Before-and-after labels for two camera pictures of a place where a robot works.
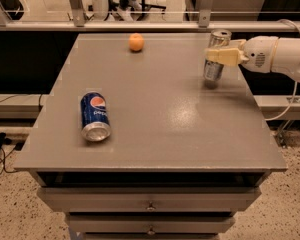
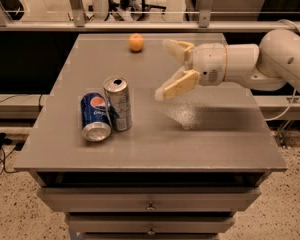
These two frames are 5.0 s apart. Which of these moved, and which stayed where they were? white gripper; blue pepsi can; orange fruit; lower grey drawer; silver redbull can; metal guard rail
Moved: silver redbull can; white gripper
Stayed: blue pepsi can; orange fruit; metal guard rail; lower grey drawer
